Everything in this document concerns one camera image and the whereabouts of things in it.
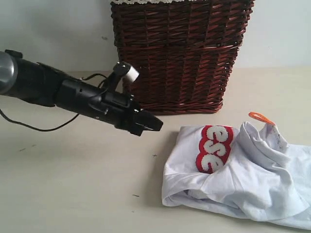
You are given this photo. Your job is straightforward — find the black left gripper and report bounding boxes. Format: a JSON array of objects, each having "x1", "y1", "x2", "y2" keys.
[{"x1": 96, "y1": 91, "x2": 163, "y2": 136}]

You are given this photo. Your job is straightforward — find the dark brown wicker basket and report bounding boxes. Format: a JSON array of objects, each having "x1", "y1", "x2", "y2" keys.
[{"x1": 110, "y1": 0, "x2": 254, "y2": 115}]

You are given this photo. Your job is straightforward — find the white t-shirt with red print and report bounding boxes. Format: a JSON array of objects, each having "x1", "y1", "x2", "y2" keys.
[{"x1": 161, "y1": 113, "x2": 311, "y2": 230}]

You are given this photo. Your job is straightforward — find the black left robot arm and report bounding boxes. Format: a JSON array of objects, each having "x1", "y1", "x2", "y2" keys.
[{"x1": 0, "y1": 50, "x2": 163, "y2": 136}]

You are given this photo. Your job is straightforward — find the black cable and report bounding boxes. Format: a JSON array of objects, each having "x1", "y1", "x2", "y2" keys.
[{"x1": 0, "y1": 109, "x2": 80, "y2": 133}]

